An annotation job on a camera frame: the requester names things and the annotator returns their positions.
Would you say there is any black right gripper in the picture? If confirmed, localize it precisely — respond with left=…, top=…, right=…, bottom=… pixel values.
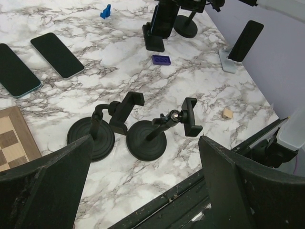
left=173, top=0, right=224, bottom=13

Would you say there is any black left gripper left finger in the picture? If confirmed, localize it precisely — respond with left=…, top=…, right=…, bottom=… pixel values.
left=0, top=135, right=93, bottom=229

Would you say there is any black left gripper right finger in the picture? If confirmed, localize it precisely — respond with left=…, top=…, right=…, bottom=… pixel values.
left=198, top=136, right=305, bottom=229

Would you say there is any black round-base phone stand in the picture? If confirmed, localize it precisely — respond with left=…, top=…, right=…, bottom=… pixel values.
left=67, top=92, right=145, bottom=162

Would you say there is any teal smartphone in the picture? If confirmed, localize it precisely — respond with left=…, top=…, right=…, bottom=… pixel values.
left=0, top=43, right=41, bottom=98

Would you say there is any black smartphone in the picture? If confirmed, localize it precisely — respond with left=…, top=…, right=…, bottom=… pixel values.
left=228, top=20, right=264, bottom=62
left=30, top=32, right=84, bottom=79

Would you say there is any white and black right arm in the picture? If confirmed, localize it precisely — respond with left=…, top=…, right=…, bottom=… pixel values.
left=152, top=0, right=305, bottom=168

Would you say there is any tall black round phone stand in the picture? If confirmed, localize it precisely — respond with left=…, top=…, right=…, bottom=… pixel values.
left=173, top=12, right=198, bottom=38

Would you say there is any blue-edged smartphone on folding stand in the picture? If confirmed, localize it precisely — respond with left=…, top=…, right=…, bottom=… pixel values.
left=150, top=0, right=180, bottom=39

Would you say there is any black folding phone stand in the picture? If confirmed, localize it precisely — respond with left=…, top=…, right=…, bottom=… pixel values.
left=142, top=22, right=165, bottom=52

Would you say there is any black smartphone on silver stand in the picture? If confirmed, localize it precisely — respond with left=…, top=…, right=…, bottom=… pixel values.
left=228, top=20, right=264, bottom=62

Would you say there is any silver phone stand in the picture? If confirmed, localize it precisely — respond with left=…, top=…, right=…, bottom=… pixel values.
left=219, top=46, right=243, bottom=73

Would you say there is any wooden chessboard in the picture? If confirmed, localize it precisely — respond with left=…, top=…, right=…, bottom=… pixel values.
left=0, top=106, right=41, bottom=172

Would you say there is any purple rectangular plate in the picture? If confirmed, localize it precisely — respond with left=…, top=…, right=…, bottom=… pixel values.
left=152, top=55, right=171, bottom=65

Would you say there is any small wooden block right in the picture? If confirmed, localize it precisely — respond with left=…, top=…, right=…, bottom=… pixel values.
left=222, top=108, right=234, bottom=119

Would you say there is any blue plastic piece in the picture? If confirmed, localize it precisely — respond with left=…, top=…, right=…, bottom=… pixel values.
left=100, top=4, right=111, bottom=19

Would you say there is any black mounting rail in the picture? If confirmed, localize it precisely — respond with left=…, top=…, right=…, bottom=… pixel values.
left=113, top=120, right=283, bottom=229

